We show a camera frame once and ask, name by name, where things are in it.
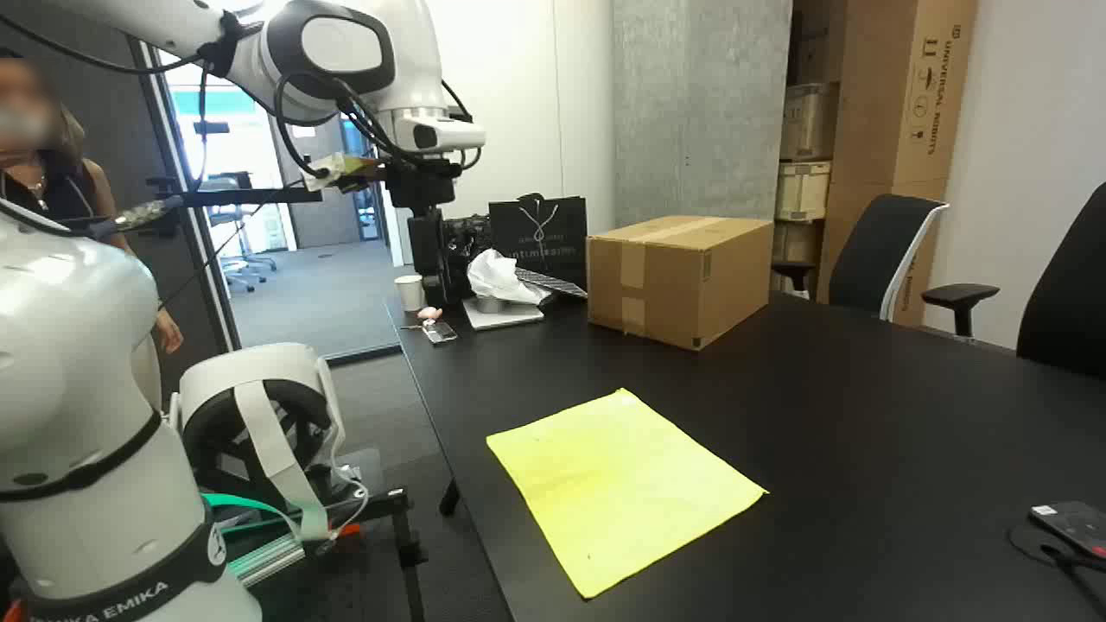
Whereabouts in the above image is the grey storage box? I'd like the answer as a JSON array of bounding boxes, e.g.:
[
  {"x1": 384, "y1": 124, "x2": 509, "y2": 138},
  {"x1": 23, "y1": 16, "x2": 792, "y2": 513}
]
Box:
[{"x1": 781, "y1": 80, "x2": 838, "y2": 161}]

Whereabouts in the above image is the white crumpled cloth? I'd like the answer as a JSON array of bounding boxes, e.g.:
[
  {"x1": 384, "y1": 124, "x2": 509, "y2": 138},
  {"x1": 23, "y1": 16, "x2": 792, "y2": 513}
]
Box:
[{"x1": 463, "y1": 246, "x2": 551, "y2": 312}]

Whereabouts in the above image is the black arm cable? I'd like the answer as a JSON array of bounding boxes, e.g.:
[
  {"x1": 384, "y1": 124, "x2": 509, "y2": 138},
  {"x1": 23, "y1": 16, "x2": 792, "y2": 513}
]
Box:
[{"x1": 0, "y1": 10, "x2": 399, "y2": 185}]

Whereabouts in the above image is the person in dark clothing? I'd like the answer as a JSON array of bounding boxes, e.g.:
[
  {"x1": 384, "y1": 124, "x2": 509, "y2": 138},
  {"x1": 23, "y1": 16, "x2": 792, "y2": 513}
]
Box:
[{"x1": 0, "y1": 48, "x2": 186, "y2": 359}]

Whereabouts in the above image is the black paper bag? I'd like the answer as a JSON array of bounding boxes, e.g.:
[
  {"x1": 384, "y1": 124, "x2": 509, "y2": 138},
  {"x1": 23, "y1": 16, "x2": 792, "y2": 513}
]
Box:
[{"x1": 487, "y1": 191, "x2": 589, "y2": 289}]

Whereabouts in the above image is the yellow-brown paper tag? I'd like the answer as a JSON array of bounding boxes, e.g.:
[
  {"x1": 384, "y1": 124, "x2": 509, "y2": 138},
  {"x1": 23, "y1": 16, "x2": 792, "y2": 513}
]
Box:
[{"x1": 303, "y1": 150, "x2": 384, "y2": 194}]

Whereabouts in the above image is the black office chair white frame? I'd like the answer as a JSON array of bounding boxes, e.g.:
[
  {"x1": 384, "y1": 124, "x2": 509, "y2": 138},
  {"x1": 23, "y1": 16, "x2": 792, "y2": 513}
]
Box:
[{"x1": 770, "y1": 191, "x2": 1003, "y2": 338}]

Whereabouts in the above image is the tall cardboard box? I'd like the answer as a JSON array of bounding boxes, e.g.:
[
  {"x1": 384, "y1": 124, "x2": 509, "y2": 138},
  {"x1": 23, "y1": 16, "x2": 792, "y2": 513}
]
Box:
[{"x1": 811, "y1": 0, "x2": 982, "y2": 328}]

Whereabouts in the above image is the white flat box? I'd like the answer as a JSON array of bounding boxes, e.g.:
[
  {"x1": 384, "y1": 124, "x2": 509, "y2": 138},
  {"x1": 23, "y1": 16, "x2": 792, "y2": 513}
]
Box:
[{"x1": 459, "y1": 295, "x2": 545, "y2": 336}]

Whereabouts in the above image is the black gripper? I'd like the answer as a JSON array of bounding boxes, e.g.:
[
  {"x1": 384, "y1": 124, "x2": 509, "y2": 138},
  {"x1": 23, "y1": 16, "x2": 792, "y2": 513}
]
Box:
[{"x1": 384, "y1": 152, "x2": 467, "y2": 304}]

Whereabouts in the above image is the yellow towel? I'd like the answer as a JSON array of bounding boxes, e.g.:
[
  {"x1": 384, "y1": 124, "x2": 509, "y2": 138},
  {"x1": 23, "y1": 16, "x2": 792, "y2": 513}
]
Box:
[{"x1": 484, "y1": 384, "x2": 770, "y2": 606}]

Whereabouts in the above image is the black tripod stand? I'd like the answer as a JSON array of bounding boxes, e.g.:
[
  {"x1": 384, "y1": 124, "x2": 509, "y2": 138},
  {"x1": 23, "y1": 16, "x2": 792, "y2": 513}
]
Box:
[{"x1": 342, "y1": 480, "x2": 431, "y2": 622}]

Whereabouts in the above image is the green cable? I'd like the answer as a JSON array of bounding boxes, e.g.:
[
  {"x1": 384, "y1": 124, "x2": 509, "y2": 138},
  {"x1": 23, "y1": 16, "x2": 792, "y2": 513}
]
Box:
[{"x1": 201, "y1": 487, "x2": 307, "y2": 545}]

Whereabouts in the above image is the white cup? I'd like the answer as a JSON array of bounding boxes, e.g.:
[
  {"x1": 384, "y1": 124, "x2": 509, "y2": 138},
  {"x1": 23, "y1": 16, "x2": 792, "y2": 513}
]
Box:
[{"x1": 395, "y1": 269, "x2": 429, "y2": 315}]

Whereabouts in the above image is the large black office chair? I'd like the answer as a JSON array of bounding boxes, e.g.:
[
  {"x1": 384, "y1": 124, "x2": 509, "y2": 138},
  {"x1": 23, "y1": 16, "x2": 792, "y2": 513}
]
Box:
[{"x1": 1013, "y1": 178, "x2": 1106, "y2": 384}]

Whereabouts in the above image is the beige storage box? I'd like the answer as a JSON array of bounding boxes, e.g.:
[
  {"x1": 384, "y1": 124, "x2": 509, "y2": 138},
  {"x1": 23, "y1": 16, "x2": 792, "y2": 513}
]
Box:
[{"x1": 774, "y1": 159, "x2": 834, "y2": 224}]

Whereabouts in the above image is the brown cardboard box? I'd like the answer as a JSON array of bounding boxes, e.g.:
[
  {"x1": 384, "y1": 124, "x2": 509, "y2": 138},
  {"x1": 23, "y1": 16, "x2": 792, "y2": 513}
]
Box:
[{"x1": 585, "y1": 212, "x2": 774, "y2": 352}]

